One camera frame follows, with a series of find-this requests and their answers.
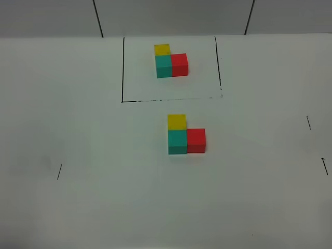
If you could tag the template green cube block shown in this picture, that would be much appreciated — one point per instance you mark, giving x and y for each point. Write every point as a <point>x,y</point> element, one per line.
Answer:
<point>164,68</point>

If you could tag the template red cube block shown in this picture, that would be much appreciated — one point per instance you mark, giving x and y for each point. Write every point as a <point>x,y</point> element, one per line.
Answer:
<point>179,65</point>

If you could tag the template yellow cube block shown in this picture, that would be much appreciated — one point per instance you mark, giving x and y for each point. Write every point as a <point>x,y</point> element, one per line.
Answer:
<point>162,50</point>

